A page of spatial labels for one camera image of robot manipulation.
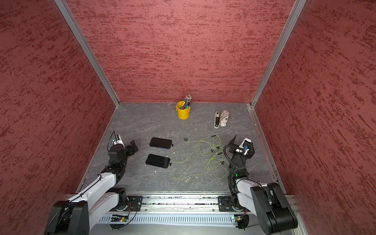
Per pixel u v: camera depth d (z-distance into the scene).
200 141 0.97
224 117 1.09
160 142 0.98
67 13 0.73
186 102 1.02
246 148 0.67
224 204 0.74
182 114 1.08
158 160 0.88
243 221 0.70
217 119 1.04
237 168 0.61
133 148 0.81
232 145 0.76
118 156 0.65
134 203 0.73
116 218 0.73
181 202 0.76
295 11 0.72
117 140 0.75
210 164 0.87
